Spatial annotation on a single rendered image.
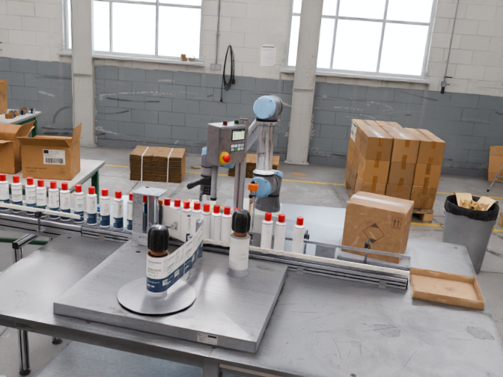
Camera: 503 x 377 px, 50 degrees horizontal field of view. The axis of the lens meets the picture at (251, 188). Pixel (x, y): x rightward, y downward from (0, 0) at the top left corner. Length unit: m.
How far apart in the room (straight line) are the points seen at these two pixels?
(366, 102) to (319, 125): 0.74
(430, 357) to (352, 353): 0.28
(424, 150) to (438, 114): 2.37
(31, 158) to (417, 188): 3.92
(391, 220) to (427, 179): 3.38
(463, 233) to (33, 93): 6.37
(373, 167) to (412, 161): 0.42
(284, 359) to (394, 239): 1.04
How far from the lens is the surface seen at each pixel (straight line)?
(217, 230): 2.69
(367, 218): 2.80
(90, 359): 3.09
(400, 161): 6.03
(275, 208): 3.07
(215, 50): 8.02
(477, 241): 4.95
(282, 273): 2.50
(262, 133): 2.88
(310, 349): 2.08
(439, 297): 2.58
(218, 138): 2.58
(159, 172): 6.75
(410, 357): 2.15
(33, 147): 4.11
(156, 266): 2.15
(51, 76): 8.67
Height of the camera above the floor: 1.95
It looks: 17 degrees down
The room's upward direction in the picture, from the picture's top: 4 degrees clockwise
